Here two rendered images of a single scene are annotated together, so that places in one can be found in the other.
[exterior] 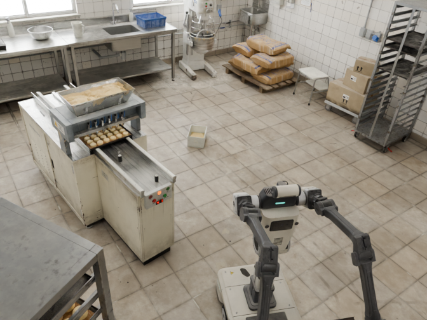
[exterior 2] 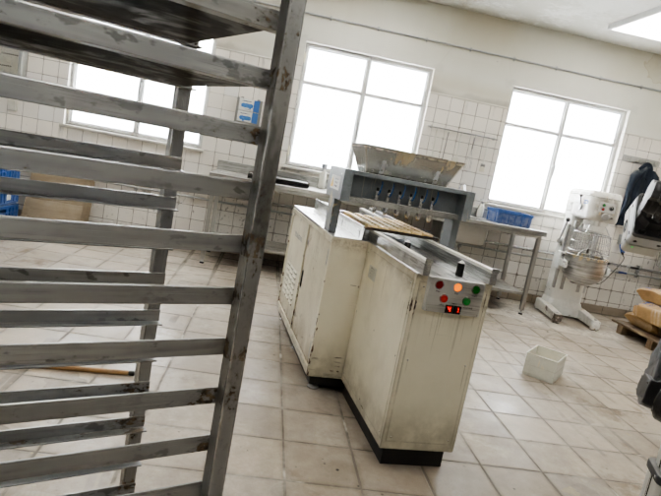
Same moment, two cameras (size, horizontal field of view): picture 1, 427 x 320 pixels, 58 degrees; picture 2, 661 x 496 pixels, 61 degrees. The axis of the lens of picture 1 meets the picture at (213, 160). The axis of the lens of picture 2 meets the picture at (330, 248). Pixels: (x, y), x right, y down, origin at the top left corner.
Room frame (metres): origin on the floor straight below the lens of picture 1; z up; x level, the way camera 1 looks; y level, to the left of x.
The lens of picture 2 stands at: (0.04, -0.22, 1.22)
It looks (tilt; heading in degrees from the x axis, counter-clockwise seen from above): 9 degrees down; 29
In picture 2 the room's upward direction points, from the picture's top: 11 degrees clockwise
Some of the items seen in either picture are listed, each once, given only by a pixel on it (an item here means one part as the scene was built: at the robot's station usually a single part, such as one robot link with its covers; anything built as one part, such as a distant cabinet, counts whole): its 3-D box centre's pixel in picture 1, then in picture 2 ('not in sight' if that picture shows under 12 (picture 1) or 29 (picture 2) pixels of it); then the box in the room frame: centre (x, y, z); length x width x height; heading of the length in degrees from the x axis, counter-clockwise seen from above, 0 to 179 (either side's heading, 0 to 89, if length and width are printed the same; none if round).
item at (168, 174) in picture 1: (110, 126); (407, 234); (3.05, 0.98, 0.87); 2.01 x 0.03 x 0.07; 43
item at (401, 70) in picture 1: (405, 68); not in sight; (4.63, -2.30, 1.05); 0.60 x 0.40 x 0.01; 129
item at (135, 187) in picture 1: (81, 135); (359, 226); (2.85, 1.19, 0.87); 2.01 x 0.03 x 0.07; 43
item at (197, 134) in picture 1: (197, 136); (544, 363); (4.23, 0.23, 0.08); 0.30 x 0.22 x 0.16; 176
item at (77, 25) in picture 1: (78, 29); not in sight; (5.40, 2.04, 0.98); 0.20 x 0.14 x 0.20; 77
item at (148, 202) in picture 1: (157, 195); (453, 296); (2.24, 0.41, 0.77); 0.24 x 0.04 x 0.14; 133
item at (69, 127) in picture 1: (100, 122); (395, 210); (2.87, 1.01, 1.01); 0.72 x 0.33 x 0.34; 133
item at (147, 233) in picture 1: (135, 201); (406, 341); (2.50, 0.66, 0.45); 0.70 x 0.34 x 0.90; 43
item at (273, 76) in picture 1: (272, 73); not in sight; (6.24, -0.91, 0.19); 0.72 x 0.42 x 0.15; 131
